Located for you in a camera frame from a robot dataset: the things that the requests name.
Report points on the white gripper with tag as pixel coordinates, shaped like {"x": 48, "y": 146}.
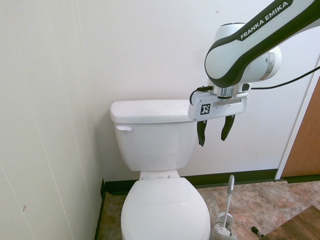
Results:
{"x": 225, "y": 105}

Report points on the white Franka Panda arm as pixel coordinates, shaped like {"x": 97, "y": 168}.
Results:
{"x": 232, "y": 57}

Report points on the white toilet tank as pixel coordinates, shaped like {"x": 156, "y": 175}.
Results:
{"x": 155, "y": 145}

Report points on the white toilet tank lid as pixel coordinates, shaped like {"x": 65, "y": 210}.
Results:
{"x": 150, "y": 110}

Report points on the white toilet brush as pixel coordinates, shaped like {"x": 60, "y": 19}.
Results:
{"x": 228, "y": 202}

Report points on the white toilet seat lid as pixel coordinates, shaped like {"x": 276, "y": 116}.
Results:
{"x": 165, "y": 205}

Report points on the white flush lever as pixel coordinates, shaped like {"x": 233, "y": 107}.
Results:
{"x": 123, "y": 128}

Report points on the white toilet brush holder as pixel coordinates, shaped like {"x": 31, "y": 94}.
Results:
{"x": 222, "y": 228}

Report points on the white toilet bowl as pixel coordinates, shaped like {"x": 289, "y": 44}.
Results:
{"x": 125, "y": 233}

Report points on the brown wooden door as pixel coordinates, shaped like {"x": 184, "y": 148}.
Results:
{"x": 303, "y": 130}

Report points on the small black marker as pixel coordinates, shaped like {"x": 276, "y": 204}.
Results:
{"x": 257, "y": 230}

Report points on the dark wooden board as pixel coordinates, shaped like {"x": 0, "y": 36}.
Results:
{"x": 297, "y": 222}

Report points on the white door frame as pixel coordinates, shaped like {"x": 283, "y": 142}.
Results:
{"x": 297, "y": 115}

